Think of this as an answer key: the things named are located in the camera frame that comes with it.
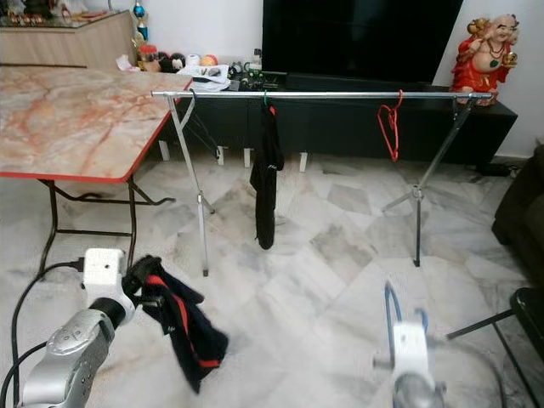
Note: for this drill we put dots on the small clear bottle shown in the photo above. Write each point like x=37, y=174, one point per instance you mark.
x=255, y=58

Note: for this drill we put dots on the red clothes hanger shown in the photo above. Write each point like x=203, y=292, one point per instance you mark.
x=397, y=144

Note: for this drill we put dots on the green clothes hanger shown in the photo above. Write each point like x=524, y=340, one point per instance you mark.
x=266, y=100

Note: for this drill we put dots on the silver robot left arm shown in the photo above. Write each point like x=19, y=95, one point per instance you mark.
x=68, y=357

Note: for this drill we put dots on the red gold laughing Buddha statue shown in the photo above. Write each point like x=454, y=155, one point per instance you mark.
x=484, y=61

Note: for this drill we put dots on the white pink packet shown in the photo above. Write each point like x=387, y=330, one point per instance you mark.
x=123, y=62

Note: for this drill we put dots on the black television console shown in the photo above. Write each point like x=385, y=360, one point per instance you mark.
x=331, y=127

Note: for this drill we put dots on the blue plastic clothes hanger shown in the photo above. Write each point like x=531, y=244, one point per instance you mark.
x=388, y=314

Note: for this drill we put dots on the small decorative figurines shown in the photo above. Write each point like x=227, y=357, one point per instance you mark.
x=34, y=8

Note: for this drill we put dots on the light wooden sideboard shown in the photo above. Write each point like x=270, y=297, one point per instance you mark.
x=68, y=42

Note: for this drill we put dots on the blue hanging ornaments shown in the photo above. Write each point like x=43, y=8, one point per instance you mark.
x=140, y=13

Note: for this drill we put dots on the silver metal clothes rack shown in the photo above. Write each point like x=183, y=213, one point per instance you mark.
x=323, y=94

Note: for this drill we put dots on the orange ball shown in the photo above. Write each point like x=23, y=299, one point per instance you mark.
x=209, y=59

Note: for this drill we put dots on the black shirt with white print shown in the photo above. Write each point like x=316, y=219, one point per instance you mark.
x=266, y=183

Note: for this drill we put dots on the white magazine stack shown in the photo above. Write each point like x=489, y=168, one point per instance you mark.
x=208, y=76

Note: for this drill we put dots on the black round figurines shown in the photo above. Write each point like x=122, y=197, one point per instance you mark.
x=172, y=61

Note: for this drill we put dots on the black flat television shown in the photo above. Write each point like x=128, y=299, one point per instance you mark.
x=357, y=38

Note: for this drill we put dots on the navy garment with red trim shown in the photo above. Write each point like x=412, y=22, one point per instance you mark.
x=187, y=336

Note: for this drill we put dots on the black electronic devices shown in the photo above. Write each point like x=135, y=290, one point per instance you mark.
x=246, y=79

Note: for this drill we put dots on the marble pattern folding table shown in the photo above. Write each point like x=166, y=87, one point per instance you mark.
x=76, y=123

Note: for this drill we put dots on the jar with red lid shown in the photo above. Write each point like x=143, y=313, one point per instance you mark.
x=149, y=58

